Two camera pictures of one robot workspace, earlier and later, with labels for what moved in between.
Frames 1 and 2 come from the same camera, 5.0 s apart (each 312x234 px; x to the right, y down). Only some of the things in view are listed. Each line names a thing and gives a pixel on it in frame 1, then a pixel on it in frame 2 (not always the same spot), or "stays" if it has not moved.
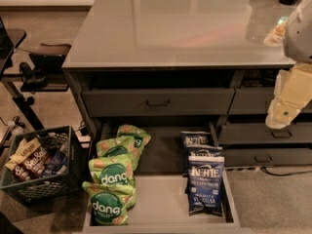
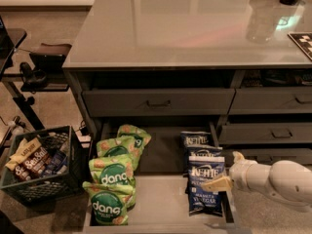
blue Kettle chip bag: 205,185 stays
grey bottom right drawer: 266,157 stays
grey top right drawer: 255,101 stays
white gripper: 299,38 -> 240,175
